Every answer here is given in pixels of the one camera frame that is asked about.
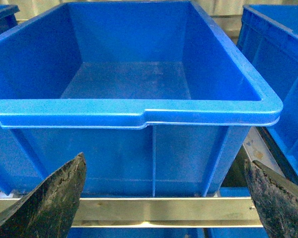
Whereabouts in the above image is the blue upper middle bin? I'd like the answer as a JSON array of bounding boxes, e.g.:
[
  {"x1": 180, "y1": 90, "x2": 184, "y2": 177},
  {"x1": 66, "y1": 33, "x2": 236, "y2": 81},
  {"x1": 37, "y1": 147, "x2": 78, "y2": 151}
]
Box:
[{"x1": 0, "y1": 1, "x2": 283, "y2": 197}]

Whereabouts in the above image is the blue lower right bin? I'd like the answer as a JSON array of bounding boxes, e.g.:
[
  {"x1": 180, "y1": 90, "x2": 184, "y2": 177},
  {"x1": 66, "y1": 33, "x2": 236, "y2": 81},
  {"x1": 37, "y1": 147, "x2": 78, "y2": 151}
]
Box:
[{"x1": 208, "y1": 227, "x2": 268, "y2": 238}]

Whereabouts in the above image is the steel upper shelf rail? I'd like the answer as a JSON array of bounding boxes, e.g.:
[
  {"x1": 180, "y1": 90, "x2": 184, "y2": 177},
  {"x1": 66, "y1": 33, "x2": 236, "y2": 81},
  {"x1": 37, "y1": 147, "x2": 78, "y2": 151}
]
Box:
[{"x1": 0, "y1": 196, "x2": 264, "y2": 228}]

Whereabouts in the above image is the blue ribbed upper right bin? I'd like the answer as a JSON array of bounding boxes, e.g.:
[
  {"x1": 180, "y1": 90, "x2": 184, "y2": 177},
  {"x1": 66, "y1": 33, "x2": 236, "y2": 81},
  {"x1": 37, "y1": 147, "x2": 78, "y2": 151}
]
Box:
[{"x1": 237, "y1": 4, "x2": 298, "y2": 177}]

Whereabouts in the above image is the blue upper left bin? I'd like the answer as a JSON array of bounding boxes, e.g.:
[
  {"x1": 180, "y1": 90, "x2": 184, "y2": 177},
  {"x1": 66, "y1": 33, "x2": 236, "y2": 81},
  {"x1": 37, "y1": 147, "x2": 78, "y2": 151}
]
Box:
[{"x1": 0, "y1": 4, "x2": 20, "y2": 34}]

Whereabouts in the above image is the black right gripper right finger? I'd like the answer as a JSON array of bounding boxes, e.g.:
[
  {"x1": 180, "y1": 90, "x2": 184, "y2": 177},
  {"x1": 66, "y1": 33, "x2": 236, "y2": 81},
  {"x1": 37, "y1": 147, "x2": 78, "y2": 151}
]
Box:
[{"x1": 244, "y1": 160, "x2": 298, "y2": 238}]

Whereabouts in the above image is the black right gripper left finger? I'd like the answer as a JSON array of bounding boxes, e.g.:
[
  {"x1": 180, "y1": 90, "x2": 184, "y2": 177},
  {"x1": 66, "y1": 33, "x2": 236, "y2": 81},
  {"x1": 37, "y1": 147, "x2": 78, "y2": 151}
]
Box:
[{"x1": 0, "y1": 153, "x2": 86, "y2": 238}]

